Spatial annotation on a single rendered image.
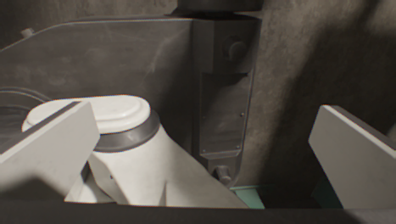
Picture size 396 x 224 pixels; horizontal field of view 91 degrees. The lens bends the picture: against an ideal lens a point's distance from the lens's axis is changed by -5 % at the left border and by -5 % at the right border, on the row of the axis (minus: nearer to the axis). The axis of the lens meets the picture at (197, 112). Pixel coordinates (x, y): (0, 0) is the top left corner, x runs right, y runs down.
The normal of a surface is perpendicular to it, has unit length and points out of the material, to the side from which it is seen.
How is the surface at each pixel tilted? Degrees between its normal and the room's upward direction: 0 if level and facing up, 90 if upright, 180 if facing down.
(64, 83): 0
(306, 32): 0
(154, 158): 90
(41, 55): 0
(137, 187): 90
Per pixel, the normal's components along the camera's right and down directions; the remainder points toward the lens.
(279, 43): 0.17, 0.50
